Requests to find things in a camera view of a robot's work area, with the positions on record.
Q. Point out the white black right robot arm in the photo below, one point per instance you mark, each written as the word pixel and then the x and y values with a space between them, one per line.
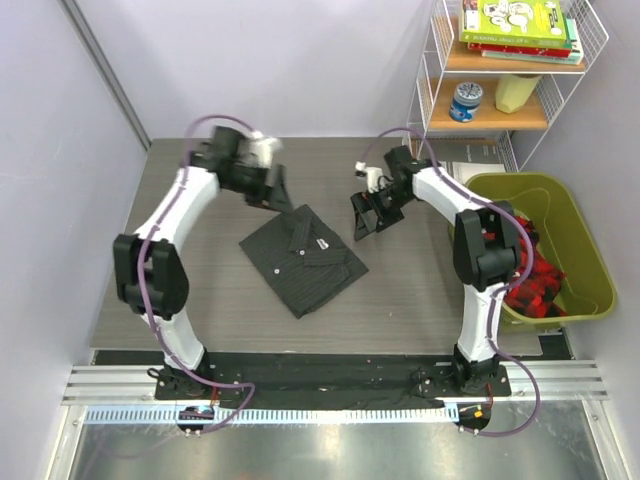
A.
pixel 487 243

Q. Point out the blue white tin can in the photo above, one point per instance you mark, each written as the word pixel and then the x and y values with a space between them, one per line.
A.
pixel 466 100

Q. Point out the white wire shelf rack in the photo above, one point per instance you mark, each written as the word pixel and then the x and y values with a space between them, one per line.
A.
pixel 445 61

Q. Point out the olive green plastic bin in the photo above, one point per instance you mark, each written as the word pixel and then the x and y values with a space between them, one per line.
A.
pixel 587 292

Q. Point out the teal book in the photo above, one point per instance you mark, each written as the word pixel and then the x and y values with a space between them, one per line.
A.
pixel 572 56

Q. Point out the grey pinstriped long sleeve shirt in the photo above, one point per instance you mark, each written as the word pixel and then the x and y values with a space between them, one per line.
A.
pixel 303 260

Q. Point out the red black plaid shirt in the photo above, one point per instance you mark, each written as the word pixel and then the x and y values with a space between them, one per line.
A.
pixel 536 296

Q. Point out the perforated cable duct strip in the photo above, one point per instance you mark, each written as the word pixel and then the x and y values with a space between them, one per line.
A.
pixel 192 415

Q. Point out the aluminium extrusion rail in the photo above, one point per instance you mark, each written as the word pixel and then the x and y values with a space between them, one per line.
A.
pixel 569 380

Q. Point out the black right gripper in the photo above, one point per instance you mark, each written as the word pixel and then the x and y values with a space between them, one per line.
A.
pixel 361 204

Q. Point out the grey booklet with papers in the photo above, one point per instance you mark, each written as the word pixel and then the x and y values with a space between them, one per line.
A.
pixel 464 159

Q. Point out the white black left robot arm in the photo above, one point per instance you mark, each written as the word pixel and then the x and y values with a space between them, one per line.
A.
pixel 149 274

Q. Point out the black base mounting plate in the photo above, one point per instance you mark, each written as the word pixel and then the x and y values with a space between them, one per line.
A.
pixel 326 382

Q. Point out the red book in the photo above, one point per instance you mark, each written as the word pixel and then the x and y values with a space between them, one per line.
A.
pixel 522 50

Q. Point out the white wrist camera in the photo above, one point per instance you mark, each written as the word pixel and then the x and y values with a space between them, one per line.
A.
pixel 257 150
pixel 372 175

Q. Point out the pale yellow faceted vase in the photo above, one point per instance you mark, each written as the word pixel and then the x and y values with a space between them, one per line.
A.
pixel 513 91

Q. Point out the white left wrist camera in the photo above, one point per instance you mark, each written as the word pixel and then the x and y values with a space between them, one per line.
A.
pixel 257 150

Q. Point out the green board game box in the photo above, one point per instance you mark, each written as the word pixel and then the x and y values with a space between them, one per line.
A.
pixel 538 24

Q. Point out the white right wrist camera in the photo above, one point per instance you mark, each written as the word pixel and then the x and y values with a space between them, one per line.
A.
pixel 372 175

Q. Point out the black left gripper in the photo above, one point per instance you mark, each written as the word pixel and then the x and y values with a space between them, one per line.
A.
pixel 277 196

